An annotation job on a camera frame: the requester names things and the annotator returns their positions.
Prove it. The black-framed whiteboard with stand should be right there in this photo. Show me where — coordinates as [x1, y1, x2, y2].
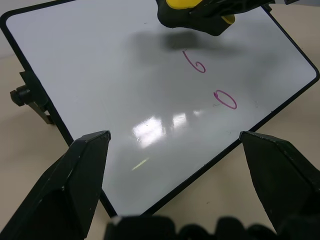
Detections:
[0, 0, 320, 217]

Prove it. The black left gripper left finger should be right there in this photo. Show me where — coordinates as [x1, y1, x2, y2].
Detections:
[0, 130, 112, 240]

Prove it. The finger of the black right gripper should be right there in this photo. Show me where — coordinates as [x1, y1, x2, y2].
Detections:
[188, 0, 276, 19]

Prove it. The yellow and black eraser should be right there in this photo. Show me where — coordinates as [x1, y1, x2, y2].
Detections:
[156, 0, 237, 38]

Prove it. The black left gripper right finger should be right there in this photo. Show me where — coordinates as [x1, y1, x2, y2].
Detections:
[239, 130, 320, 236]

